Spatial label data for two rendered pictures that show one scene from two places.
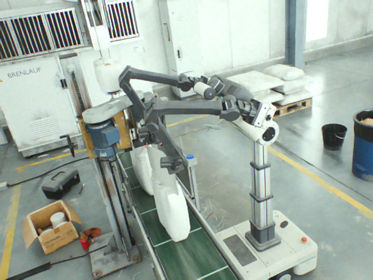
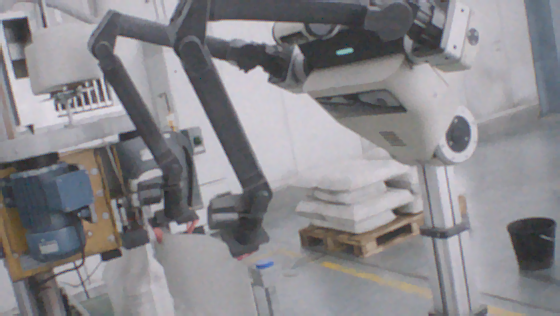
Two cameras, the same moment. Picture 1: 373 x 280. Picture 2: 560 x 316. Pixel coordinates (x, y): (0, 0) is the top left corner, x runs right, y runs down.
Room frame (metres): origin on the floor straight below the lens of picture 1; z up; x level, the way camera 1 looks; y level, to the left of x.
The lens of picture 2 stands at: (0.30, 0.25, 1.44)
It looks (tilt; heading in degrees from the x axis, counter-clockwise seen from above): 8 degrees down; 349
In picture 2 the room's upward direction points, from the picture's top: 12 degrees counter-clockwise
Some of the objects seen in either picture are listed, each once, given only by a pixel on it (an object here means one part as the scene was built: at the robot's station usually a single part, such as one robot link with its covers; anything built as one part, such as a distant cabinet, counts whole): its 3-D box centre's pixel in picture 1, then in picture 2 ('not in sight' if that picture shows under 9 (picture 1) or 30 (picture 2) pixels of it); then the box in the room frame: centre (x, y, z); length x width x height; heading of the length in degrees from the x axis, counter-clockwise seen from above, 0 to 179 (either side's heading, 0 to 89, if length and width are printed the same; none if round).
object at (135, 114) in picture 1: (144, 113); (145, 171); (2.34, 0.30, 1.21); 0.30 x 0.25 x 0.30; 19
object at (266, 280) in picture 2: (190, 160); (266, 273); (2.18, -0.01, 0.81); 0.08 x 0.08 x 0.06; 19
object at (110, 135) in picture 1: (111, 136); (69, 195); (1.89, 0.49, 1.25); 0.10 x 0.08 x 0.12; 134
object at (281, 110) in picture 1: (267, 104); (383, 220); (4.96, -1.45, 0.07); 1.20 x 0.82 x 0.14; 111
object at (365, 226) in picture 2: not in sight; (350, 217); (4.82, -1.13, 0.20); 0.66 x 0.44 x 0.12; 19
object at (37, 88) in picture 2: (104, 70); (50, 67); (2.26, 0.51, 1.61); 0.15 x 0.14 x 0.17; 19
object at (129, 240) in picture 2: (137, 142); (134, 237); (2.18, 0.38, 1.04); 0.08 x 0.06 x 0.05; 109
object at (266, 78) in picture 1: (260, 83); (363, 174); (4.66, -1.25, 0.56); 0.66 x 0.42 x 0.15; 109
